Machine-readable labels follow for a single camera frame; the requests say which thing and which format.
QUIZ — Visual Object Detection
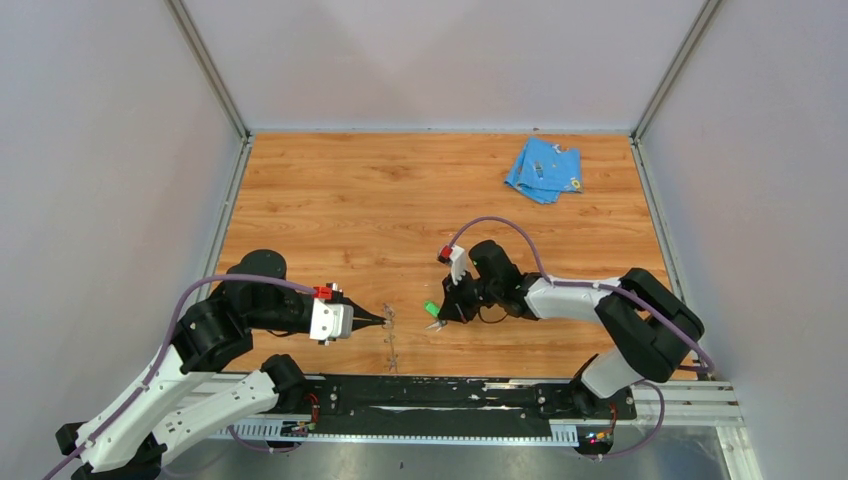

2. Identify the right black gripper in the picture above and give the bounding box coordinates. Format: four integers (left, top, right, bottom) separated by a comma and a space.
439, 267, 502, 324

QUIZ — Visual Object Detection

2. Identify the key with green tag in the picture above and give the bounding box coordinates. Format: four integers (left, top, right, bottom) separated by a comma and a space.
424, 301, 447, 332

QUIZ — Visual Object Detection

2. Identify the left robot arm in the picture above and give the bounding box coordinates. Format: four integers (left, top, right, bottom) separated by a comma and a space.
56, 249, 386, 479

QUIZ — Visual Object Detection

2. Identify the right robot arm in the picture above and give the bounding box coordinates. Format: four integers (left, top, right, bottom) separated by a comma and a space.
437, 240, 705, 418

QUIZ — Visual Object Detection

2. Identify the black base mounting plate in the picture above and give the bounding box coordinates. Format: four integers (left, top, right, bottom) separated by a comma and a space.
270, 374, 637, 438

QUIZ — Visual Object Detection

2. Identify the folded blue cloth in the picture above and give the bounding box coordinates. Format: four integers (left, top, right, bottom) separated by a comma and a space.
504, 137, 584, 204

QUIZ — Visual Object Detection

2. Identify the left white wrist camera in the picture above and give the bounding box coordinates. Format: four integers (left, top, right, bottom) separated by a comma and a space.
309, 298, 353, 343

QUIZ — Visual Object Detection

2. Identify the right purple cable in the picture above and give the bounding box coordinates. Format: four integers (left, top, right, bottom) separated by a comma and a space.
437, 215, 717, 462

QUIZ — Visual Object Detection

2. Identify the purple cable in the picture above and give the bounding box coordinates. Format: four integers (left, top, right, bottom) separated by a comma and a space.
437, 215, 717, 462
40, 273, 334, 480

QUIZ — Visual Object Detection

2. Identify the white slotted cable duct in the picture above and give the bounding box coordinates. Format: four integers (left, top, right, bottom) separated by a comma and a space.
162, 420, 580, 446

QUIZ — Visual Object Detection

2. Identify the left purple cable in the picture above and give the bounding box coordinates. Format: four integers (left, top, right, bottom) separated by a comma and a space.
40, 273, 334, 480

